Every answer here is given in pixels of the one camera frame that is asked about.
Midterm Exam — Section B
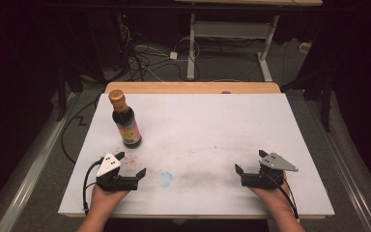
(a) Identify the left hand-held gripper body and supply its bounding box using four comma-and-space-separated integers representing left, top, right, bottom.
95, 153, 139, 193

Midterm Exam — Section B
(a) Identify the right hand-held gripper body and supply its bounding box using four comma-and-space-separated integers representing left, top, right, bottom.
241, 152, 299, 189

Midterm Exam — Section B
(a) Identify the dark sauce bottle orange cap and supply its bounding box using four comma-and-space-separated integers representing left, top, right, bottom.
108, 89, 143, 150

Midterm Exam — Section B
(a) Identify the person's left hand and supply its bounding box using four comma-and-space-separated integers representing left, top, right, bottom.
91, 185, 129, 212

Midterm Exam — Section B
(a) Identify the person's right hand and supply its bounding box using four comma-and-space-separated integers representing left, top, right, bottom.
249, 178, 293, 212

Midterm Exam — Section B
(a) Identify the white board sheet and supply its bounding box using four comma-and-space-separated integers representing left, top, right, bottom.
58, 93, 335, 218

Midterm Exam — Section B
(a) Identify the black metal stand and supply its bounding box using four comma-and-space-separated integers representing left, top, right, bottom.
55, 61, 86, 123
279, 69, 334, 133

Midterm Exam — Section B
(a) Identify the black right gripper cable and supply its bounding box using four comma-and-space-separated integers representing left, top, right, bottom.
264, 173, 300, 220

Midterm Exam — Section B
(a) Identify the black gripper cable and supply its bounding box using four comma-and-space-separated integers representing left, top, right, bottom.
264, 173, 300, 220
82, 159, 105, 217

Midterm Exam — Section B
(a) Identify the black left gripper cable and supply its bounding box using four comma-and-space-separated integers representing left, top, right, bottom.
82, 159, 105, 217

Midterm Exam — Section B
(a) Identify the black floor cable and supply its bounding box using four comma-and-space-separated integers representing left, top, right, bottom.
60, 99, 101, 164

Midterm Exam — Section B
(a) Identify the aluminium floor rail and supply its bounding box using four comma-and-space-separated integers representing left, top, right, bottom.
303, 93, 371, 232
0, 92, 80, 232

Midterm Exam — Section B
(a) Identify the tangle of floor cables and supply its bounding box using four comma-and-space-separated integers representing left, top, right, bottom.
114, 23, 223, 83

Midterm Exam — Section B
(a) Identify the white metal desk frame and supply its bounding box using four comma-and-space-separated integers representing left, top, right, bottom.
186, 13, 280, 83

